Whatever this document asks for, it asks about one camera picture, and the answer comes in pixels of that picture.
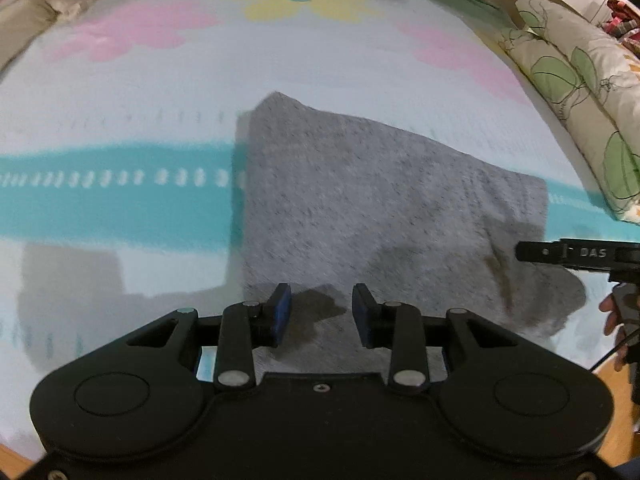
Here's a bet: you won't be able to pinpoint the pastel flower blanket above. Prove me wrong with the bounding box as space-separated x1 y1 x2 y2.
0 0 632 461

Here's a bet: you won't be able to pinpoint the beige cloth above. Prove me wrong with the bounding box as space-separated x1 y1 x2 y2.
0 0 117 72

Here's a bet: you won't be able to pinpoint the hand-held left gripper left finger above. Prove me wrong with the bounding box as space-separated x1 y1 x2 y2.
125 282 293 390

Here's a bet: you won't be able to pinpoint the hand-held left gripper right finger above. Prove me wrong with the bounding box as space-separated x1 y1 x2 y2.
352 282 522 397

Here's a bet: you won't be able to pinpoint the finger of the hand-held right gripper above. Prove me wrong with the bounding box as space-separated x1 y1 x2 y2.
515 240 569 265

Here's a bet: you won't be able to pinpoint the black cable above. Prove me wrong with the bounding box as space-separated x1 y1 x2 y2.
592 331 635 375

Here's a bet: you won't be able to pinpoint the colourful patterned cloth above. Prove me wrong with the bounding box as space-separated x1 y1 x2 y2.
606 0 640 37

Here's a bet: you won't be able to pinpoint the leaf-patterned pillow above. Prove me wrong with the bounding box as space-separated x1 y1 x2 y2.
498 0 640 225

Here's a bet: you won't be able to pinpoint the person's right hand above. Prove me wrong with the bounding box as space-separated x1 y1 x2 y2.
599 292 634 373

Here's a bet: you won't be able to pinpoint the grey pants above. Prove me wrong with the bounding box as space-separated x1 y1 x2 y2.
242 91 587 376

